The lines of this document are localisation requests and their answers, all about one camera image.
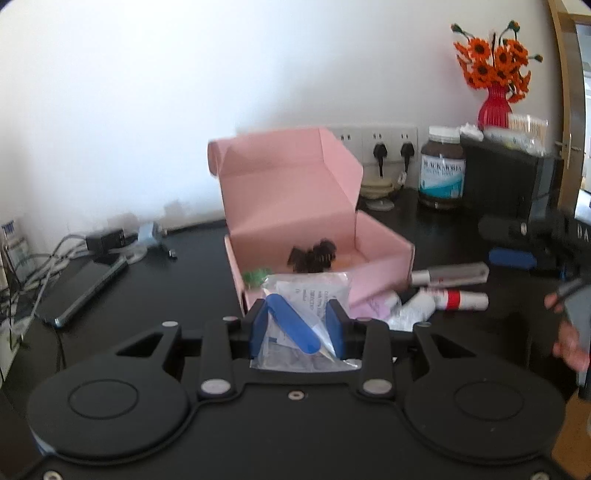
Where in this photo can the purple cosmetic tube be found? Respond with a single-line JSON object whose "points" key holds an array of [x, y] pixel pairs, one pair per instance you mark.
{"points": [[374, 304]]}

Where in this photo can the green toy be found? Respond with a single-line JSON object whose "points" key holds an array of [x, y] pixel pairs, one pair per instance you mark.
{"points": [[257, 278]]}

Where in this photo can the white round charger pad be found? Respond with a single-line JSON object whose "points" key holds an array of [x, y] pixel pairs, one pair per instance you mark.
{"points": [[136, 255]]}

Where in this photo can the black countertop appliance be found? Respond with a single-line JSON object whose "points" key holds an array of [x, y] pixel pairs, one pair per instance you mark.
{"points": [[503, 184]]}

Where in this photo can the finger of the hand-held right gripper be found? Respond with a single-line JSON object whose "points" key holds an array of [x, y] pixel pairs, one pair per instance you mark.
{"points": [[512, 258], [508, 232]]}

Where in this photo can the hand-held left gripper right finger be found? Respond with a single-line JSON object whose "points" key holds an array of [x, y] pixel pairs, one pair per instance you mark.
{"points": [[336, 330]]}

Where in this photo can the black power plug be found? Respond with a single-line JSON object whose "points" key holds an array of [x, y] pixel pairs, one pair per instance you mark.
{"points": [[406, 152], [379, 154]]}

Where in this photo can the brown supplement bottle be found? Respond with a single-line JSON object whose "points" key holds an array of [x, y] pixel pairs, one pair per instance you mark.
{"points": [[441, 180]]}

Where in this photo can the red vase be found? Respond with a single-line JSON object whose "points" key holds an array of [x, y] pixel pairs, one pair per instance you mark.
{"points": [[495, 110]]}

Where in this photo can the white paper sachet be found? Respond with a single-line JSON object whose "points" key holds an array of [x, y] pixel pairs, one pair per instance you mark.
{"points": [[318, 295]]}

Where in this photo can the white wall socket panel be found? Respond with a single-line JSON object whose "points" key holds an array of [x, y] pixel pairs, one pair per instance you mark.
{"points": [[360, 138]]}

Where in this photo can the red banded white tube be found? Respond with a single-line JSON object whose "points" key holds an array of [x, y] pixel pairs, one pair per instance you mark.
{"points": [[461, 299]]}

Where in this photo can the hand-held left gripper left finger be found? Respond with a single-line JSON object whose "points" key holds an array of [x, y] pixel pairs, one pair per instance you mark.
{"points": [[259, 327]]}

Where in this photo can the clear case with red stick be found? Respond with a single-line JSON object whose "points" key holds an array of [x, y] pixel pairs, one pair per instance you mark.
{"points": [[455, 273]]}

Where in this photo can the pink cardboard box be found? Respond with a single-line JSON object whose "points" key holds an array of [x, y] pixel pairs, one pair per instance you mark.
{"points": [[286, 198]]}

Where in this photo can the cotton swab container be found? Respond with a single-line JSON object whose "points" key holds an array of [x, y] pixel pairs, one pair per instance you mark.
{"points": [[528, 127]]}

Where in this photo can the clear plastic packet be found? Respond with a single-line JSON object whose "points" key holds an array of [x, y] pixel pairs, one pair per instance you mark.
{"points": [[512, 138]]}

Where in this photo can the wooden door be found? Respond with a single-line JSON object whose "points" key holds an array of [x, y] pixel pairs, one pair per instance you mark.
{"points": [[570, 69]]}

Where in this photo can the small black connector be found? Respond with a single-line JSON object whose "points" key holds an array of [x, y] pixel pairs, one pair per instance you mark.
{"points": [[170, 254]]}

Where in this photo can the grey-blue charger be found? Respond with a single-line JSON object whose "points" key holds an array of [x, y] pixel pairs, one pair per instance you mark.
{"points": [[148, 233]]}

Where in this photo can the smartphone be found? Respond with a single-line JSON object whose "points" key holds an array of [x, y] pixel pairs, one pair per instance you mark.
{"points": [[83, 293]]}

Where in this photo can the person's right hand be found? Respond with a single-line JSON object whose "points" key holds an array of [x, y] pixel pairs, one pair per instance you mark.
{"points": [[570, 353]]}

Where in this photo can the white round disc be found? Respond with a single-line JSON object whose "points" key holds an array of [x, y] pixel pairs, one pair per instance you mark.
{"points": [[381, 205]]}

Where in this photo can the white cream tube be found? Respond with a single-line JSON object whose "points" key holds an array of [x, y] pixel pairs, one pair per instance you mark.
{"points": [[413, 314]]}

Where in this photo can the blue nail file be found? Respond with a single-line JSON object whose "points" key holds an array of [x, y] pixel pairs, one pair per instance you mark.
{"points": [[293, 323]]}

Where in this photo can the white tissue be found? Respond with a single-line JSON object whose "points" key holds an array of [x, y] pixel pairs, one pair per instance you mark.
{"points": [[470, 130]]}

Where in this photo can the orange artificial flowers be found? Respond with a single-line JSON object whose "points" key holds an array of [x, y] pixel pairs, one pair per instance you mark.
{"points": [[496, 60]]}

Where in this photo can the black charger adapter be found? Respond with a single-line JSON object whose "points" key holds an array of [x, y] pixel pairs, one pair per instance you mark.
{"points": [[105, 240]]}

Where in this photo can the clear plastic bag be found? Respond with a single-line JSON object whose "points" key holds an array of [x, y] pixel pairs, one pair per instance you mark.
{"points": [[304, 286]]}

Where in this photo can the black desktop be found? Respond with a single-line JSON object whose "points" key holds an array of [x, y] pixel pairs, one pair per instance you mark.
{"points": [[161, 295]]}

